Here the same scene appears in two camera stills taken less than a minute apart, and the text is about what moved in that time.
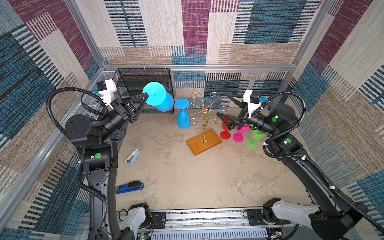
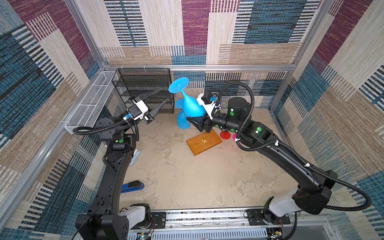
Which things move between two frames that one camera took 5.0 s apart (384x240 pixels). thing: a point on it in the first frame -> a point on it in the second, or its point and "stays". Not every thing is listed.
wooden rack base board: [197, 146] stays
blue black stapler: [131, 186] stays
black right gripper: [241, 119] -> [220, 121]
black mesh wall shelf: [130, 81] stays
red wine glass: [225, 134] stays
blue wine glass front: [158, 96] -> [191, 106]
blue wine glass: [183, 119] stays
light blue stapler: [133, 158] stays
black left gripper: [126, 111] -> [148, 113]
